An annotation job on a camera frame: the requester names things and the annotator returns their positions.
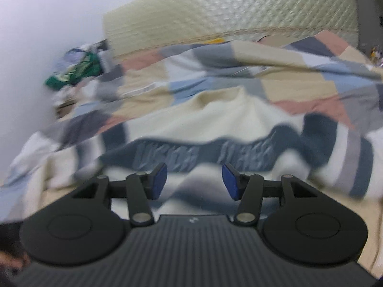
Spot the white fuzzy striped sweater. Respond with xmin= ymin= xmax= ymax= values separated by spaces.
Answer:
xmin=1 ymin=88 xmax=382 ymax=223

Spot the green and white clothes pile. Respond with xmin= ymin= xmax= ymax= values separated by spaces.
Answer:
xmin=45 ymin=40 xmax=114 ymax=106

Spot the patchwork colour-block bed quilt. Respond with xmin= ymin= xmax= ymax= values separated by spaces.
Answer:
xmin=43 ymin=30 xmax=382 ymax=146

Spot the cream quilted headboard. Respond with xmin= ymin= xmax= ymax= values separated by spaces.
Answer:
xmin=103 ymin=0 xmax=359 ymax=56

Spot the grey bedside cabinet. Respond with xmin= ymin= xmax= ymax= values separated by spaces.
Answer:
xmin=356 ymin=0 xmax=382 ymax=57

